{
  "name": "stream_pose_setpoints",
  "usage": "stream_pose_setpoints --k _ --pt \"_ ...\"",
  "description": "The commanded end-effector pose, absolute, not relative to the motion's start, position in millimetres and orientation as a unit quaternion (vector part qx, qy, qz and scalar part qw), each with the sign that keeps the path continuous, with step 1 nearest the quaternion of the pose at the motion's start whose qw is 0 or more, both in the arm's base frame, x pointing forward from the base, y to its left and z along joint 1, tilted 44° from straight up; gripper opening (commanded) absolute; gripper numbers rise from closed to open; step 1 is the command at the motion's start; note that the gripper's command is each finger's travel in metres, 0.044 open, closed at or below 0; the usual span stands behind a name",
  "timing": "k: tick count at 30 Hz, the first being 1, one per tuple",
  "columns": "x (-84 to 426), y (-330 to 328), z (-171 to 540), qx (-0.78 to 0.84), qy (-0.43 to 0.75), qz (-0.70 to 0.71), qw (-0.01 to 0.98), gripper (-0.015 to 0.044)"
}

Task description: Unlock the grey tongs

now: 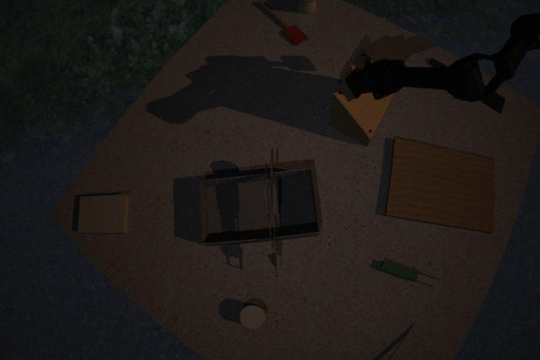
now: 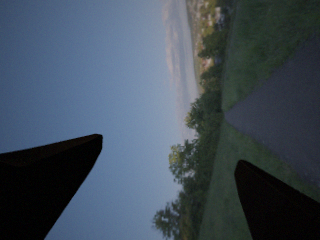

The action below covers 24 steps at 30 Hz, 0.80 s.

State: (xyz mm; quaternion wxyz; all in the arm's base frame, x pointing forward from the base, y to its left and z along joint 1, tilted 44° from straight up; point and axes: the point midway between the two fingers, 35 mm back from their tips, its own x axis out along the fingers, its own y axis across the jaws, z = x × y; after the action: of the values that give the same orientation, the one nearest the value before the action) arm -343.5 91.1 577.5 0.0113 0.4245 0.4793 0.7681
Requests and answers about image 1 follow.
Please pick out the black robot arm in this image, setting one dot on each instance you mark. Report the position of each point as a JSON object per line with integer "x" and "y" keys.
{"x": 462, "y": 79}

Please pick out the red spatula with wooden handle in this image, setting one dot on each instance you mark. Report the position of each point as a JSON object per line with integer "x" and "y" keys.
{"x": 295, "y": 35}

